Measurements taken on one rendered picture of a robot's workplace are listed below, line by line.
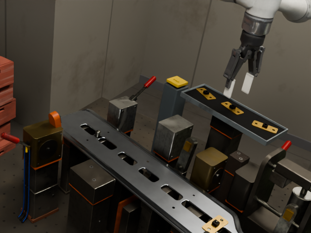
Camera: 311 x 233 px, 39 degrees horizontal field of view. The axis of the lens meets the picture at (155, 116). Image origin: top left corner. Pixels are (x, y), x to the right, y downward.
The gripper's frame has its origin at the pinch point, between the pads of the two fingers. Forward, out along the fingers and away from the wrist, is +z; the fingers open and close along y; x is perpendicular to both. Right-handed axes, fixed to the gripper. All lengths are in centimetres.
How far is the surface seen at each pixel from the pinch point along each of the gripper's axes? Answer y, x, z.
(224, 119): 7.6, 4.0, 8.5
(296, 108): -189, -81, 93
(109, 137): 35.3, -20.8, 24.4
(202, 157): 20.8, 10.4, 16.3
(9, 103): 29, -132, 73
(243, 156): 10.0, 17.3, 14.3
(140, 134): -6, -53, 54
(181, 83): 5.4, -21.8, 8.4
